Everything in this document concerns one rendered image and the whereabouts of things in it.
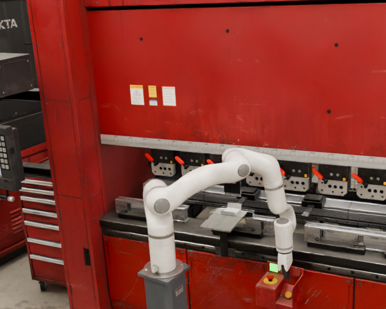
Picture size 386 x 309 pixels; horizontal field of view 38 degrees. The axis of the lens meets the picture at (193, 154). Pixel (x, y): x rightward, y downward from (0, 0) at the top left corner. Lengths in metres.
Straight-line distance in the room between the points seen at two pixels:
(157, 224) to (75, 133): 1.02
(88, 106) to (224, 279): 1.29
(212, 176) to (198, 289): 1.12
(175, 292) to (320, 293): 0.88
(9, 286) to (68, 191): 1.54
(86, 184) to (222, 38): 1.20
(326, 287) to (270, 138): 0.85
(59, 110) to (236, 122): 1.04
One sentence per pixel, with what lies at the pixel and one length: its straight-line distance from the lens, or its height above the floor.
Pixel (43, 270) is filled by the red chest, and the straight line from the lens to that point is 4.55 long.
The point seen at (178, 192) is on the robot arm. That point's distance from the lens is 2.50.
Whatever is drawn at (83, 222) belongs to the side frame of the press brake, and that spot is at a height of 0.89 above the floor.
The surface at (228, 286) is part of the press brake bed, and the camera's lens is 3.39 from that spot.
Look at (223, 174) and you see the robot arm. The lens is 2.52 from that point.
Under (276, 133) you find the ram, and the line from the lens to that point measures 3.03.
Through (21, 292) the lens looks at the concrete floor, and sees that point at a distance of 4.78.
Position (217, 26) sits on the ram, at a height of 2.05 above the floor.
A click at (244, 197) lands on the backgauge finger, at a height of 1.00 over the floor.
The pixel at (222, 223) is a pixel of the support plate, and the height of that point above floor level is 1.00.
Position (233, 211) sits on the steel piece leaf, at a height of 1.00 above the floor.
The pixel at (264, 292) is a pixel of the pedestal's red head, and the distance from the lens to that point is 3.00.
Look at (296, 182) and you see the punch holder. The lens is 3.09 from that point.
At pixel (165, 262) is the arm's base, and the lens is 2.65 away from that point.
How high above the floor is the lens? 2.33
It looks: 18 degrees down
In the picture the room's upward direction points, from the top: 3 degrees counter-clockwise
